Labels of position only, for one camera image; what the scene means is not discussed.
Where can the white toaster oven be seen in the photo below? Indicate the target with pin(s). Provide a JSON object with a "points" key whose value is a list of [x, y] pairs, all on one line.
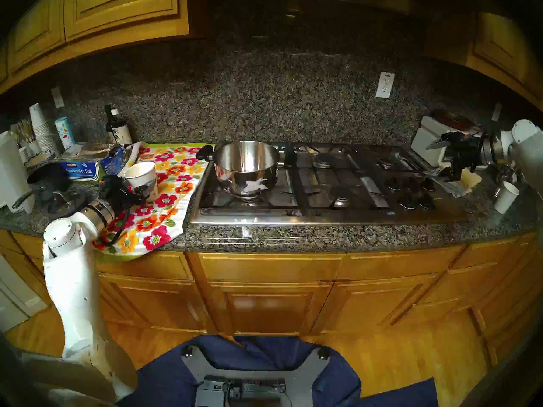
{"points": [[424, 141]]}

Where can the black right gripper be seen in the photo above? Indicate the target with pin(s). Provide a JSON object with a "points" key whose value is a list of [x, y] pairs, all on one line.
{"points": [[466, 154]]}

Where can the glass pot lid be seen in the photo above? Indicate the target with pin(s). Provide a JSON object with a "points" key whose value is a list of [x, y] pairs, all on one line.
{"points": [[59, 202]]}

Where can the folded yellow dish cloth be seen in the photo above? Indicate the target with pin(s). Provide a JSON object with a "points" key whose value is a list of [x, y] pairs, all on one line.
{"points": [[471, 178]]}

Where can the white paper towel roll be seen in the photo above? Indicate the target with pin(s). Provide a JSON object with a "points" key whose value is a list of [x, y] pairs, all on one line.
{"points": [[12, 173]]}

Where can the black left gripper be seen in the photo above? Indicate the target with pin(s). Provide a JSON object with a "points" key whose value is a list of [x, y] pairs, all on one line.
{"points": [[118, 198]]}

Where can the colourful patterned paper cup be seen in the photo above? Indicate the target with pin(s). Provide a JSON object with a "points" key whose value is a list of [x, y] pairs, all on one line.
{"points": [[64, 132]]}

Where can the blue foodservice foil box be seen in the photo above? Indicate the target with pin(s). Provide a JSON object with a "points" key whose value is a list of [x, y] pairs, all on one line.
{"points": [[85, 168]]}

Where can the grey power strip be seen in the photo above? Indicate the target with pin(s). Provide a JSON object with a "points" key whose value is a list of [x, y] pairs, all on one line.
{"points": [[258, 385]]}

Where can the white wall switch plate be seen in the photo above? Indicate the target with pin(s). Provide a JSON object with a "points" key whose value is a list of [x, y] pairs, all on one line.
{"points": [[496, 112], [57, 97]]}

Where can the shiny metal kitchen tool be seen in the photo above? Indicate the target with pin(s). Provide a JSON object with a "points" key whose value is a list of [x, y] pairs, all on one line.
{"points": [[504, 175]]}

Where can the wooden lower cabinet run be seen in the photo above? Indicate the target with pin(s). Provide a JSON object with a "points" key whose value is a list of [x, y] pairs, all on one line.
{"points": [[267, 308]]}

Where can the blue moving blanket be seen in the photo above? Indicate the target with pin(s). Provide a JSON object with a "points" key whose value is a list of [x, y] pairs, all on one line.
{"points": [[161, 380]]}

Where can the red-brown frying pan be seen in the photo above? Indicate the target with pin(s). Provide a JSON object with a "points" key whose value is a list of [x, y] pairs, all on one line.
{"points": [[452, 120]]}

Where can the wooden upper cabinet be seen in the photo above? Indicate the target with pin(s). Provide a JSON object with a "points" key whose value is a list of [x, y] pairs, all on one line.
{"points": [[110, 7], [496, 50]]}

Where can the dark bottle with white label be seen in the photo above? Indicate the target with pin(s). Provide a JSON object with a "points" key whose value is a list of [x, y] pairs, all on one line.
{"points": [[121, 132]]}

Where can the white utensil holder cup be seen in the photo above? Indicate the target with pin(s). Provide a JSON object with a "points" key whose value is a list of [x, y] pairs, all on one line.
{"points": [[32, 147]]}

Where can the stainless steel pot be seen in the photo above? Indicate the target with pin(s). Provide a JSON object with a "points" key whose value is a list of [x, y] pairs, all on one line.
{"points": [[246, 156]]}

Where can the blue patterned bowl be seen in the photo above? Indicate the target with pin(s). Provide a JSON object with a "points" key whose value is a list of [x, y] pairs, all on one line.
{"points": [[40, 161]]}

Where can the tall white paper cup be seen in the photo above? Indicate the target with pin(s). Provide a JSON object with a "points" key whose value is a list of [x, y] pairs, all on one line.
{"points": [[142, 173]]}

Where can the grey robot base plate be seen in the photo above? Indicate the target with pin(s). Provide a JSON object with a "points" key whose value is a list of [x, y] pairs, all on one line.
{"points": [[301, 374]]}

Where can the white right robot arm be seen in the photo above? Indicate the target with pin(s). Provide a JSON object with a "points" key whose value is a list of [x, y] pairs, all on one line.
{"points": [[530, 156]]}

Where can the floral kitchen towel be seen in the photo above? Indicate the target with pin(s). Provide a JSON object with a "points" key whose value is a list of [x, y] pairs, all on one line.
{"points": [[169, 198]]}

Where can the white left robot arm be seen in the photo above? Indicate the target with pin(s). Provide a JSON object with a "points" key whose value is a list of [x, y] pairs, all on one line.
{"points": [[76, 291]]}

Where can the small white paper cup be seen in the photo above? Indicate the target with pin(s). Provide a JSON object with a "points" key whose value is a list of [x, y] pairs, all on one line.
{"points": [[506, 197]]}

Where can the stainless steel gas cooktop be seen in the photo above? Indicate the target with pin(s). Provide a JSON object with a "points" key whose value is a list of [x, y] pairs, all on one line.
{"points": [[275, 217]]}

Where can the white appliance panel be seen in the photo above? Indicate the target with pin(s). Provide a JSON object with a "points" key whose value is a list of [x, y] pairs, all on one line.
{"points": [[12, 300]]}

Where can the wide black stove grate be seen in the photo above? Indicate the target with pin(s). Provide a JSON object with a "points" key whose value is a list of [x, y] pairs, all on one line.
{"points": [[322, 207], [233, 207]]}

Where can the black stove knob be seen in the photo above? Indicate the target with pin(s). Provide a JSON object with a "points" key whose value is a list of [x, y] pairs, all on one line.
{"points": [[392, 184], [407, 202], [409, 184], [425, 185], [425, 202]]}

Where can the small black saucepan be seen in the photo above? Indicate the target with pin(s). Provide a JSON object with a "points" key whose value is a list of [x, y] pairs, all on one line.
{"points": [[48, 179]]}

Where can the narrow black stove grate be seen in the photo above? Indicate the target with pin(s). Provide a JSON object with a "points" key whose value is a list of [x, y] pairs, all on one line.
{"points": [[392, 171]]}

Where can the stack of white paper cups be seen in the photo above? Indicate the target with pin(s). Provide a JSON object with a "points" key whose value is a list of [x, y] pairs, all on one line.
{"points": [[40, 126]]}

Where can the wooden utensils bundle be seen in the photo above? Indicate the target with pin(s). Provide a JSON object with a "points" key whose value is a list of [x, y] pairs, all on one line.
{"points": [[24, 130]]}

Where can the white wall power outlet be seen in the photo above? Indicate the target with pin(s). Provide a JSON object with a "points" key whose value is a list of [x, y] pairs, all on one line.
{"points": [[385, 85]]}

